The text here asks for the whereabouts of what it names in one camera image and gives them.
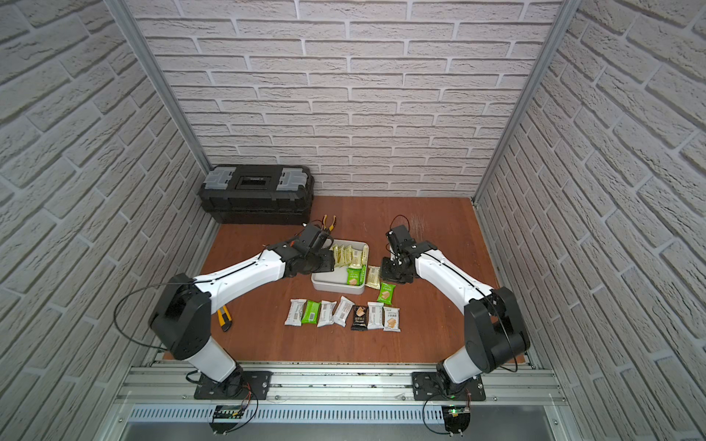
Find pale yellow cookie packet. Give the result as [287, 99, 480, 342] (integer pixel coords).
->
[365, 266, 382, 290]
[332, 245, 363, 269]

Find green cookie packet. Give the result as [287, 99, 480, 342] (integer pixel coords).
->
[377, 282, 396, 306]
[347, 268, 364, 287]
[360, 266, 368, 286]
[302, 301, 321, 325]

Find grey storage box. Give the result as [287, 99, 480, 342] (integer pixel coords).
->
[311, 239, 366, 295]

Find black cookie packet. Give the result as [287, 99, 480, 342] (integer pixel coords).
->
[351, 305, 369, 331]

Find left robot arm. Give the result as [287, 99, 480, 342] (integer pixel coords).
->
[148, 223, 335, 384]

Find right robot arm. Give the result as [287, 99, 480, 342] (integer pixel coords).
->
[381, 225, 531, 384]

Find black toolbox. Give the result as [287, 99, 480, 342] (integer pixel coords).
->
[198, 165, 314, 225]

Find right controller board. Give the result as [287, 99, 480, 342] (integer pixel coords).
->
[441, 406, 472, 437]

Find controller board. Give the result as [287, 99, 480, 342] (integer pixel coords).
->
[210, 405, 249, 435]
[441, 406, 472, 437]

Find left controller board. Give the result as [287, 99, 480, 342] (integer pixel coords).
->
[210, 405, 249, 435]

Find yellow handled small pliers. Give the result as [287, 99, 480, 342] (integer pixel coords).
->
[321, 215, 338, 233]

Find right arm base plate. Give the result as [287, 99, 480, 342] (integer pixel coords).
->
[411, 371, 486, 402]

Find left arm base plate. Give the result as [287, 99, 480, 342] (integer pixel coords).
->
[194, 370, 272, 401]

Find left aluminium frame post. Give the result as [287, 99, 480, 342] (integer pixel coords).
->
[105, 0, 211, 175]

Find aluminium frame post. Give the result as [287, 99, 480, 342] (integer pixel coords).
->
[471, 0, 581, 205]
[105, 0, 211, 175]

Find aluminium front rail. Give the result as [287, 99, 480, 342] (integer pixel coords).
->
[116, 360, 568, 406]

